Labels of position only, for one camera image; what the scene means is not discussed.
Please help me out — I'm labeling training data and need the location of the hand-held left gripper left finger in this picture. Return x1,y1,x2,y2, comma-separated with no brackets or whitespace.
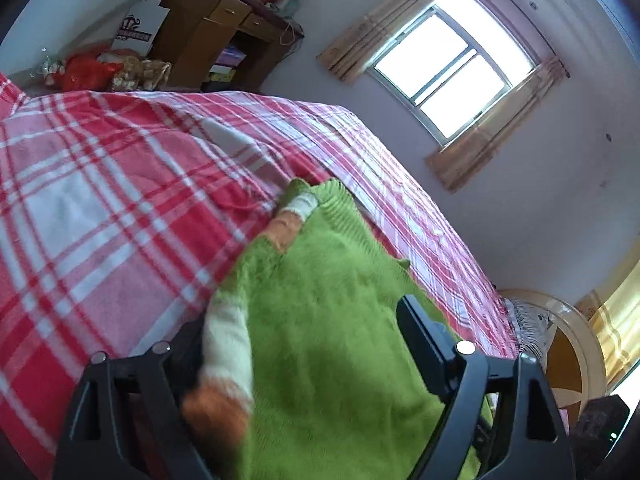
54,317,216,480

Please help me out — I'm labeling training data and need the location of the red plastic bag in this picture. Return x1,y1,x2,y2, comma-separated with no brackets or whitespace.
54,52,123,92

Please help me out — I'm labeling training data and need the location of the red plaid bed blanket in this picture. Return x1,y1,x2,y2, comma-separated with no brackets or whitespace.
0,72,521,480

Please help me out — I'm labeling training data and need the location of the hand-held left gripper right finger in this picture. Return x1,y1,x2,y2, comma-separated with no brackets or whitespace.
395,295,573,480

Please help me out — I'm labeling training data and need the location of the wooden headboard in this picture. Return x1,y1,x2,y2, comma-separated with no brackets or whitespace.
500,287,608,411

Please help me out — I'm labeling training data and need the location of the window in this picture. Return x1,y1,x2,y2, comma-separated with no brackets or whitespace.
367,0,538,148

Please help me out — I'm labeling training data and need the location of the striped pillow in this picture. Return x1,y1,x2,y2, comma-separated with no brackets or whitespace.
505,299,556,356

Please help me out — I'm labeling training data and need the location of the white paper bag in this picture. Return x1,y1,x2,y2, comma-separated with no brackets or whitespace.
111,0,170,56

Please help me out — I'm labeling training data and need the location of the stack of books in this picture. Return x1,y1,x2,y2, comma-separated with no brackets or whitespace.
210,45,248,83

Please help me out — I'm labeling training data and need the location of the beige patterned curtain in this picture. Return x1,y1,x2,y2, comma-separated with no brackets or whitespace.
425,55,568,193
317,0,481,83

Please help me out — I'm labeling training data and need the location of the green orange striped knit sweater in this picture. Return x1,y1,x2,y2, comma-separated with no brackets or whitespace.
180,177,496,480

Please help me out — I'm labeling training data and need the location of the brown wooden desk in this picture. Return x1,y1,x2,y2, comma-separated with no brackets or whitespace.
150,0,305,92

